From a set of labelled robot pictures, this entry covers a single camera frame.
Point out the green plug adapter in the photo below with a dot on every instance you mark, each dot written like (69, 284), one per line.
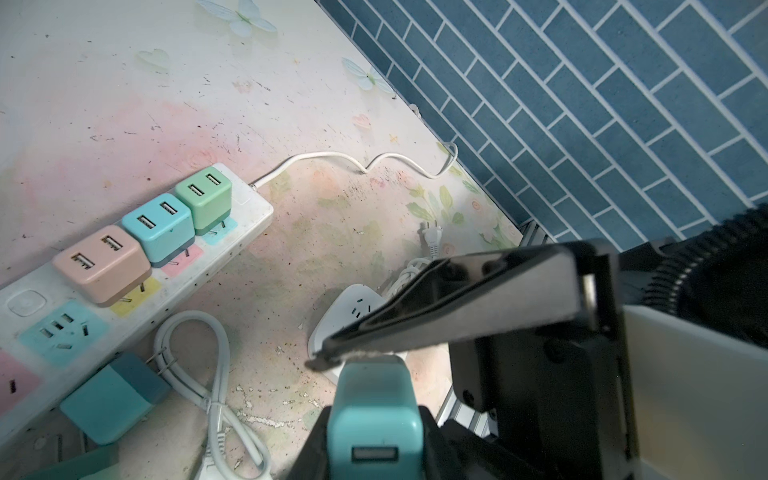
(208, 195)
(101, 463)

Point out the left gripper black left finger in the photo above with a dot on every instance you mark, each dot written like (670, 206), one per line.
(312, 463)

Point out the white square power socket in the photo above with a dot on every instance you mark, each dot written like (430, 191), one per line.
(350, 305)

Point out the teal plug adapter top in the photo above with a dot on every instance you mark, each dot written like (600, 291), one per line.
(115, 399)

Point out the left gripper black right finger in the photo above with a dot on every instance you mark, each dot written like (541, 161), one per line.
(439, 459)

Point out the teal plug adapter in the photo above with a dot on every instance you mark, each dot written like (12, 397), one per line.
(163, 227)
(115, 399)
(375, 430)

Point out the white long power strip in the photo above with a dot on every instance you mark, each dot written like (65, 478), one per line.
(53, 338)

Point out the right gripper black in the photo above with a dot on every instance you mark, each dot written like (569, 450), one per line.
(556, 388)

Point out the pink plug adapter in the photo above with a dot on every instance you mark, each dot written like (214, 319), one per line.
(104, 266)

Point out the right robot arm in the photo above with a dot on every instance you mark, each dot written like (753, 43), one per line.
(695, 314)

